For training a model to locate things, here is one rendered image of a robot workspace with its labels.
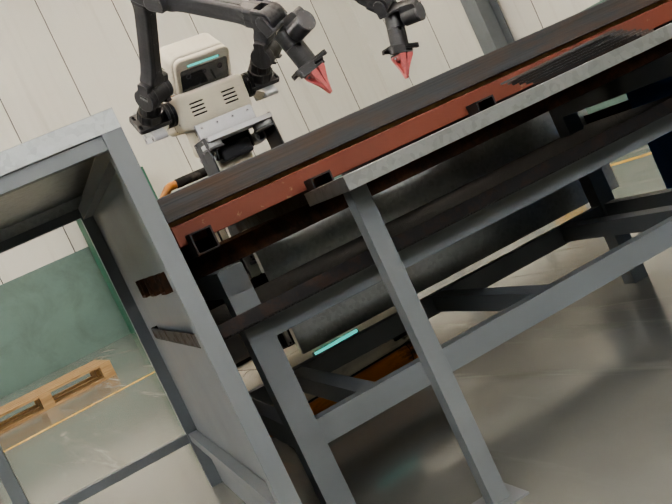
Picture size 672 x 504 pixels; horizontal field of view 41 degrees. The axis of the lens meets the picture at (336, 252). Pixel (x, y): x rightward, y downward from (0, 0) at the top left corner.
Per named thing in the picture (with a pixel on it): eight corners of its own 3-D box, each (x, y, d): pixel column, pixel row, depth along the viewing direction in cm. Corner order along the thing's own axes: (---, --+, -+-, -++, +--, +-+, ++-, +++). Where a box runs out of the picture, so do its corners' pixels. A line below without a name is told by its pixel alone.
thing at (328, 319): (619, 186, 316) (580, 95, 313) (303, 354, 275) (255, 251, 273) (612, 187, 320) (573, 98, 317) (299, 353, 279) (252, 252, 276)
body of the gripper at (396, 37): (420, 47, 274) (415, 24, 274) (391, 51, 270) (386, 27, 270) (410, 53, 280) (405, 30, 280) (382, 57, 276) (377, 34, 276)
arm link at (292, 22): (272, 7, 238) (252, 22, 233) (292, -17, 229) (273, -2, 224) (302, 42, 240) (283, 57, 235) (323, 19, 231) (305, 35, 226)
